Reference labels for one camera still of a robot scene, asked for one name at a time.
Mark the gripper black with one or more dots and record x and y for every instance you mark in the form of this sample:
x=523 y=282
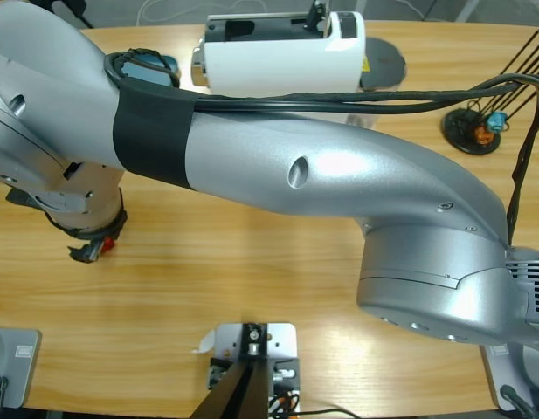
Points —
x=90 y=229

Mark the red coffee capsule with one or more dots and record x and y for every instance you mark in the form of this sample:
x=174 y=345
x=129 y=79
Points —
x=107 y=245

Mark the white capsule coffee machine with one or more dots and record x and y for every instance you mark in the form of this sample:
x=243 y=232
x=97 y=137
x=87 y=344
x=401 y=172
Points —
x=273 y=65

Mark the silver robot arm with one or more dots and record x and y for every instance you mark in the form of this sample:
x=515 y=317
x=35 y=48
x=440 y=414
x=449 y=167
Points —
x=339 y=174

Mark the orange coffee capsule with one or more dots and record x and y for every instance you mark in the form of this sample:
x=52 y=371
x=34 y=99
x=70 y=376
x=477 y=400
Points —
x=484 y=134

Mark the blue coffee capsule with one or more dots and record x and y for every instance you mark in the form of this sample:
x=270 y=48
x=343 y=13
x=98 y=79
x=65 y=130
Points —
x=498 y=122

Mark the teal plastic tray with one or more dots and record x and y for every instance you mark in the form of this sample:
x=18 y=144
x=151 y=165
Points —
x=142 y=74

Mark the black chair legs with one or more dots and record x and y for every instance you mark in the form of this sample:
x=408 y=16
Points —
x=77 y=8

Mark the clear water tank black lid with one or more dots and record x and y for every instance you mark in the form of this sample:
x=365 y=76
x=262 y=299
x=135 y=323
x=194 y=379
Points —
x=384 y=61

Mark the black capsule holder with rods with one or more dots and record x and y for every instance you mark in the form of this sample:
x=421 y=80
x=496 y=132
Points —
x=459 y=131

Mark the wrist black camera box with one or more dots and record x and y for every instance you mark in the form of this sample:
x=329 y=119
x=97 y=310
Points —
x=22 y=198

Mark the arm grey base plate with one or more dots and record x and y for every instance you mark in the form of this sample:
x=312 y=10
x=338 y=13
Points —
x=513 y=371
x=20 y=371

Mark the dark camera post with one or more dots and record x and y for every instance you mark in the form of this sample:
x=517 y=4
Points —
x=247 y=393

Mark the white mount block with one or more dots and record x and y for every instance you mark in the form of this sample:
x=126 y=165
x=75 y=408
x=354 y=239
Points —
x=282 y=336

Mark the grey metal frame leg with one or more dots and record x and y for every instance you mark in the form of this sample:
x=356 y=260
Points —
x=467 y=9

